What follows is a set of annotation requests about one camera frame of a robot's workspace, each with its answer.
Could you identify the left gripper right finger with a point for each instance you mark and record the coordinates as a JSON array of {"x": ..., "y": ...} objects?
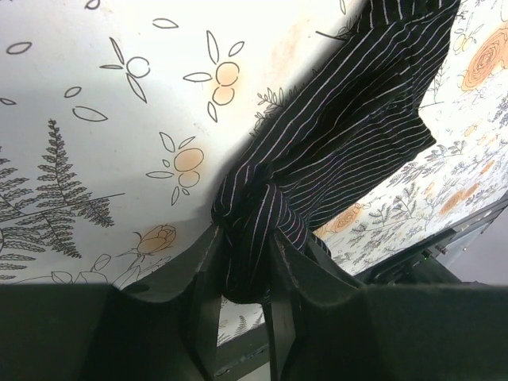
[{"x": 324, "y": 324}]

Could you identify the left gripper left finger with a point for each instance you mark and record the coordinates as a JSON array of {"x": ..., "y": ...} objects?
[{"x": 162, "y": 327}]

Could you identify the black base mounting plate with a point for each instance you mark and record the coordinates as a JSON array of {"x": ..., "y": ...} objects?
[{"x": 249, "y": 351}]

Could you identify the black striped underwear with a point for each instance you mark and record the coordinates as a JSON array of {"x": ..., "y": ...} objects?
[{"x": 352, "y": 126}]

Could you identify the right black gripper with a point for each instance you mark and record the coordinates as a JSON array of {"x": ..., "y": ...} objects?
[{"x": 417, "y": 264}]

